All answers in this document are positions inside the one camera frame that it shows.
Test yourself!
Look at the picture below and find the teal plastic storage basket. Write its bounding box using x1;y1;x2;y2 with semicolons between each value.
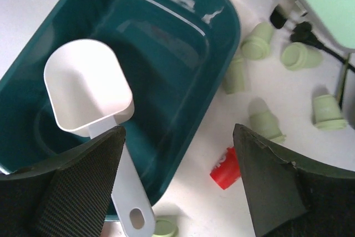
1;0;241;204

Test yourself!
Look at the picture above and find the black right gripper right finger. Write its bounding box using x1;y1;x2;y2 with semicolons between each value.
233;124;354;236

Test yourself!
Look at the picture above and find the white plastic scoop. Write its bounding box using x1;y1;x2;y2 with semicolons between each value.
44;39;155;236

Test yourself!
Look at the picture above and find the black power plug cable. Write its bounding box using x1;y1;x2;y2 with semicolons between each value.
270;6;355;73

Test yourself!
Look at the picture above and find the red coffee capsule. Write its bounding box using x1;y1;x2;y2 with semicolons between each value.
210;147;241;190

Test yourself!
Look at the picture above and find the green coffee capsule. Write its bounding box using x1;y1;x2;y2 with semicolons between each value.
241;22;275;60
222;54;245;94
248;97;286;144
312;85;347;131
152;217;179;237
280;42;323;71

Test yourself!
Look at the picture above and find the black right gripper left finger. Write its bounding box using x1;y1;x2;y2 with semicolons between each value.
1;126;125;236

